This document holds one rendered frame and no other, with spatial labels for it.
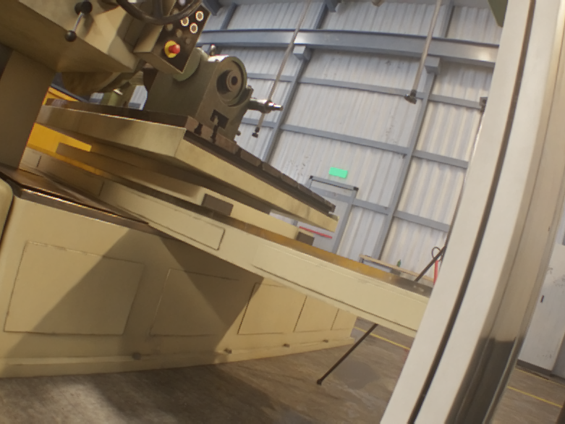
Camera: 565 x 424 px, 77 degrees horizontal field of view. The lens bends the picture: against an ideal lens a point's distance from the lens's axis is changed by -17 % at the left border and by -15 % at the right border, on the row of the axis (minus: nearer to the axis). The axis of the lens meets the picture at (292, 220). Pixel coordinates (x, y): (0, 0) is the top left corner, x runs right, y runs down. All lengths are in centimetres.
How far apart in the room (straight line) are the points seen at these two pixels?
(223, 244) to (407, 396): 102
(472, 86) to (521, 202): 870
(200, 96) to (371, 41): 841
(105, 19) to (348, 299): 107
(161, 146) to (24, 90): 78
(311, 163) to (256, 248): 811
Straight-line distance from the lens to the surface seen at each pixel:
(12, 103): 192
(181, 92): 154
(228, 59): 155
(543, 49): 47
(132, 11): 112
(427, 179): 839
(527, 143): 42
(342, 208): 864
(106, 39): 135
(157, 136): 144
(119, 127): 164
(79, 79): 174
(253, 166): 169
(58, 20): 128
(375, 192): 858
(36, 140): 386
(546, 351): 732
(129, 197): 173
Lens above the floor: 73
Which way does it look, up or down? 3 degrees up
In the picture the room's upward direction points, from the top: 20 degrees clockwise
